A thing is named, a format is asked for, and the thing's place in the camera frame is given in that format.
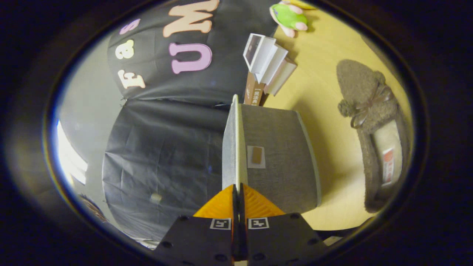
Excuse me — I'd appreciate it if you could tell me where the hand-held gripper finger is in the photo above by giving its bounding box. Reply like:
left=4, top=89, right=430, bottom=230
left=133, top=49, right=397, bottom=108
left=153, top=185, right=241, bottom=266
left=240, top=184, right=327, bottom=266

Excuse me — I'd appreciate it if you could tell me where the grey fabric storage box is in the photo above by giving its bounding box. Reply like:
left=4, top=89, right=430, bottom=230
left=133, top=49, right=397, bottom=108
left=222, top=94, right=322, bottom=215

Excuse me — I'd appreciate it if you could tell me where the brown fuzzy shoe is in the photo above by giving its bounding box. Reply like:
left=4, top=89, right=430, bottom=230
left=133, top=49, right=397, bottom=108
left=336, top=59, right=410, bottom=214

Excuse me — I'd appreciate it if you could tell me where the brown book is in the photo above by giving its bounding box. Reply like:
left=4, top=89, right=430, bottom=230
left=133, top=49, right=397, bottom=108
left=244, top=72, right=266, bottom=106

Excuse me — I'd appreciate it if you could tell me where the pale pink book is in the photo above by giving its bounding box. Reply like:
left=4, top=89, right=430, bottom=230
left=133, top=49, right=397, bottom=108
left=264, top=57, right=297, bottom=96

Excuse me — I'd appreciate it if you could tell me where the thick white book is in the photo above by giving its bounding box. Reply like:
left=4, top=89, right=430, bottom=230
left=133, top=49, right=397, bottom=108
left=255, top=44, right=288, bottom=83

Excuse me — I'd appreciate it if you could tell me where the ceiling light panel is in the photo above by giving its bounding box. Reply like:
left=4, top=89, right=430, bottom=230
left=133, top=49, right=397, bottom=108
left=57, top=120, right=88, bottom=185

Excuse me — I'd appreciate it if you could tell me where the green plush toy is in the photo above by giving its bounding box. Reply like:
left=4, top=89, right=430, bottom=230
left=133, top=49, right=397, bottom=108
left=269, top=1, right=308, bottom=38

